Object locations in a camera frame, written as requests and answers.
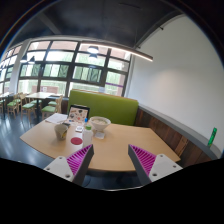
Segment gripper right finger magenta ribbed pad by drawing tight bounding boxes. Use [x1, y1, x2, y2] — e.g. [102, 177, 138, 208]
[128, 144, 182, 186]

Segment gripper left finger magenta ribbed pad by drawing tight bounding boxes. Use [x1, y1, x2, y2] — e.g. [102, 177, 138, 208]
[44, 145, 94, 186]

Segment cup with red lid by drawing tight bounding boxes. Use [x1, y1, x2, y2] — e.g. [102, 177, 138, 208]
[71, 137, 83, 145]

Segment beige paper cup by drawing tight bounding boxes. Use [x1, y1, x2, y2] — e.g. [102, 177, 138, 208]
[54, 124, 68, 140]

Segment small white coaster card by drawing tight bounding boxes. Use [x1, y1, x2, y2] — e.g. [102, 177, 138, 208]
[95, 132, 105, 139]

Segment white bowl of food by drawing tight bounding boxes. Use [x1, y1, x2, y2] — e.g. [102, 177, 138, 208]
[90, 116, 111, 131]

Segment white paper sheets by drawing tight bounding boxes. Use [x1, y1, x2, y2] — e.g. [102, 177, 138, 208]
[45, 113, 67, 124]

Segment illustrated menu stand card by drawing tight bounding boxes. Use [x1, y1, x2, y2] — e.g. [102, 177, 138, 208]
[68, 105, 90, 122]

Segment wooden chair green seat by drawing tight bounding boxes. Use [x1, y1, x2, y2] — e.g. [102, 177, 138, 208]
[41, 96, 63, 119]

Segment green upholstered booth bench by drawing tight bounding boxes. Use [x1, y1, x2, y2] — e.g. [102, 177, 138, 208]
[68, 89, 138, 126]

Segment green bottle on ledge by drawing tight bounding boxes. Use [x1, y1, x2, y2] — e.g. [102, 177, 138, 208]
[208, 127, 217, 147]

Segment background wooden dining table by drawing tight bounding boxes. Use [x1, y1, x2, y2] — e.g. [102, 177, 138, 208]
[26, 92, 60, 100]

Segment long linear pendant light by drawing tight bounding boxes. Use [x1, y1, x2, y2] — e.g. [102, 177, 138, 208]
[81, 41, 153, 62]

